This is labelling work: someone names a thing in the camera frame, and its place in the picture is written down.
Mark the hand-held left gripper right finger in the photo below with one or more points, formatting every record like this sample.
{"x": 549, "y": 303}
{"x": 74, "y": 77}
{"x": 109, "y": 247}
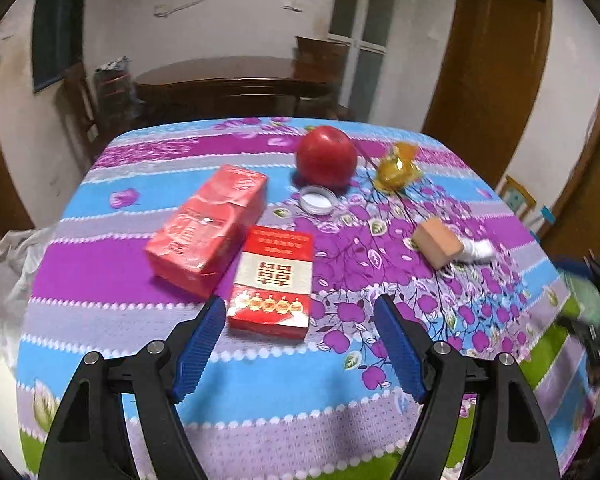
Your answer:
{"x": 397, "y": 350}

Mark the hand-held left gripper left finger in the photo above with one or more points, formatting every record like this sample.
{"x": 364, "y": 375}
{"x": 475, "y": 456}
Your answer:
{"x": 200, "y": 350}

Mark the green plastic basin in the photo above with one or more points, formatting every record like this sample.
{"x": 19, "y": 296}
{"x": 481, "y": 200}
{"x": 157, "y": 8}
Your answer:
{"x": 585, "y": 300}

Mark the red cigarette pack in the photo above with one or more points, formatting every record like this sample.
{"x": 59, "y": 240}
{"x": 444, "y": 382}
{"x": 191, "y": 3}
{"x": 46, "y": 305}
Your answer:
{"x": 272, "y": 280}

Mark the brown rectangular block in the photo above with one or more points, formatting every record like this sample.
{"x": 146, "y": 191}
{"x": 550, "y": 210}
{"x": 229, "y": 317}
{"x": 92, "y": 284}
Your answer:
{"x": 437, "y": 242}

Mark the striped floral tablecloth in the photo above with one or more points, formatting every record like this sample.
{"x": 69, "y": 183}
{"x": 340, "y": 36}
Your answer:
{"x": 105, "y": 280}

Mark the large red carton box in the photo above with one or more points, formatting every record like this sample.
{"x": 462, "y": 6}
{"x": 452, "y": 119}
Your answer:
{"x": 205, "y": 225}

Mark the crumpled white paper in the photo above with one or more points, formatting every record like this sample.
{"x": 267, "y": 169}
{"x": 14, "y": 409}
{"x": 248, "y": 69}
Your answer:
{"x": 477, "y": 250}

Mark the yellow-seated wooden chair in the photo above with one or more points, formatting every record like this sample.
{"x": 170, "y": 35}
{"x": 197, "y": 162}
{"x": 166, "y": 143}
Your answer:
{"x": 517, "y": 197}

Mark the white bottle cap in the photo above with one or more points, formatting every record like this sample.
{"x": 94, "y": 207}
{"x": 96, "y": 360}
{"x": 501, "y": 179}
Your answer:
{"x": 317, "y": 202}

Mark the yellow candy wrapper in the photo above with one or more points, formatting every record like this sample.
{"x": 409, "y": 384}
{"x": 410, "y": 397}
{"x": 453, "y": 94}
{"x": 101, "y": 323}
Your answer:
{"x": 397, "y": 172}

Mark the crumpled clear plastic bag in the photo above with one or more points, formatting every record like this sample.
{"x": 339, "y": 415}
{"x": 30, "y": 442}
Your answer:
{"x": 22, "y": 265}

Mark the red apple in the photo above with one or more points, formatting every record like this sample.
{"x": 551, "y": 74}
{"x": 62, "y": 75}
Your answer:
{"x": 325, "y": 157}

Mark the brown wooden door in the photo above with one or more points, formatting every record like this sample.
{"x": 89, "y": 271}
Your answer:
{"x": 490, "y": 75}

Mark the dark wooden dining table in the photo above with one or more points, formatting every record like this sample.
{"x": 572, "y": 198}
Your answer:
{"x": 220, "y": 80}

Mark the dark wooden chair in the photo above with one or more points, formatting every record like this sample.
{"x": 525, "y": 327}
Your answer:
{"x": 82, "y": 105}

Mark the plastic-wrapped bundle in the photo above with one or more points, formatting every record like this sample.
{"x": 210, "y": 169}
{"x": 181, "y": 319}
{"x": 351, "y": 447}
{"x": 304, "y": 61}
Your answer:
{"x": 114, "y": 87}

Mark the tall-backed wooden chair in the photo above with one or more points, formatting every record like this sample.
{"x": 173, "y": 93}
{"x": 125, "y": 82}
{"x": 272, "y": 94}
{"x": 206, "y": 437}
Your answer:
{"x": 322, "y": 65}

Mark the white glass door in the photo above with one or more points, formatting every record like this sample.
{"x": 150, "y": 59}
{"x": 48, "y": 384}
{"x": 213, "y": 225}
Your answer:
{"x": 365, "y": 25}

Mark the dark window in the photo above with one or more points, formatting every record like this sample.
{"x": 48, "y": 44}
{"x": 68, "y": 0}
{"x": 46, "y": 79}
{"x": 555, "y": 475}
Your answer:
{"x": 60, "y": 25}

